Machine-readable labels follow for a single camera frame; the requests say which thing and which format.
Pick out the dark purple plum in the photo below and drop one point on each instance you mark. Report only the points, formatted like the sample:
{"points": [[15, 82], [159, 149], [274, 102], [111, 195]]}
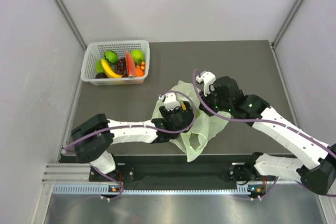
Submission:
{"points": [[101, 76]]}

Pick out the grey slotted cable duct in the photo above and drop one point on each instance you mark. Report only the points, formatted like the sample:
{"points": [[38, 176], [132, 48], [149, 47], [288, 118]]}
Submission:
{"points": [[105, 189]]}

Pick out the green striped melon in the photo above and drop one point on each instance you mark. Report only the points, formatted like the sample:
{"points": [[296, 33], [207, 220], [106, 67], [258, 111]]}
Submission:
{"points": [[111, 57]]}

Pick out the light green plastic bag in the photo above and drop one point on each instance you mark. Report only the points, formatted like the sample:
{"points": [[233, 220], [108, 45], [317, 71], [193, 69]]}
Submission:
{"points": [[203, 130]]}

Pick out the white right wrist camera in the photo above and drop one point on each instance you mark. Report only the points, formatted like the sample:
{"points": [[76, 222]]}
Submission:
{"points": [[207, 79]]}

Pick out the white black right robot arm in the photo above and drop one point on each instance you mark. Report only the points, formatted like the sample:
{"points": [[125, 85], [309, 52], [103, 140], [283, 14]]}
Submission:
{"points": [[313, 164]]}

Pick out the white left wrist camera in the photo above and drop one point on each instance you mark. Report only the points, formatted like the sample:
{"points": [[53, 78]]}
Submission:
{"points": [[170, 101]]}

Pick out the green apple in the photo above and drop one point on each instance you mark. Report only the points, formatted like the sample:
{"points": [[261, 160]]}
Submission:
{"points": [[137, 56]]}

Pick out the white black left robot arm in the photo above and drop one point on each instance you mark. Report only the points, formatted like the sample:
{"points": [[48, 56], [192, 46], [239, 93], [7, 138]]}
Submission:
{"points": [[92, 138]]}

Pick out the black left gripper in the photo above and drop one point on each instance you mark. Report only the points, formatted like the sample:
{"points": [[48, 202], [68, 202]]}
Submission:
{"points": [[166, 113]]}

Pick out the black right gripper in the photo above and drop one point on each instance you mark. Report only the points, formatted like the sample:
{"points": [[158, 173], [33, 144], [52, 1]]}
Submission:
{"points": [[212, 91]]}

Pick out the red watermelon slice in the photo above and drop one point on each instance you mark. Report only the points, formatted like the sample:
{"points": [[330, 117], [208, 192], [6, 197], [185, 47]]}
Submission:
{"points": [[131, 67]]}

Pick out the white perforated plastic basket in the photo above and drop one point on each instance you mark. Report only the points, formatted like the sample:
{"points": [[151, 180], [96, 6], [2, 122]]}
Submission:
{"points": [[95, 52]]}

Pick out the small orange berry cluster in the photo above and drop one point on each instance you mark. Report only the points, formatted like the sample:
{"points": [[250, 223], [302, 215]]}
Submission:
{"points": [[141, 65]]}

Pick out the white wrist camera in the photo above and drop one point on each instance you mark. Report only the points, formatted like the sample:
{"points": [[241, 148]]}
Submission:
{"points": [[170, 101], [207, 79]]}

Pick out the light green starfruit slice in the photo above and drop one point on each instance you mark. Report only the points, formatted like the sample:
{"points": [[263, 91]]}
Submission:
{"points": [[98, 67]]}

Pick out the yellow banana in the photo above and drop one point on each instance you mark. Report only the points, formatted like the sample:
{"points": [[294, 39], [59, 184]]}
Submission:
{"points": [[108, 70]]}

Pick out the dark purple grape bunch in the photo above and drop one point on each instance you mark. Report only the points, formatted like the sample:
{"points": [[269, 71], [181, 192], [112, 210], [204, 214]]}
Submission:
{"points": [[120, 67]]}

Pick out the aluminium frame rail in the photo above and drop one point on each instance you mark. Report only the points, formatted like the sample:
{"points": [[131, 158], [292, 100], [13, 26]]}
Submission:
{"points": [[66, 173]]}

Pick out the orange fruit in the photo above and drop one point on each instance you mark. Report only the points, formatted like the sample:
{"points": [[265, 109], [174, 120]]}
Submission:
{"points": [[139, 72]]}

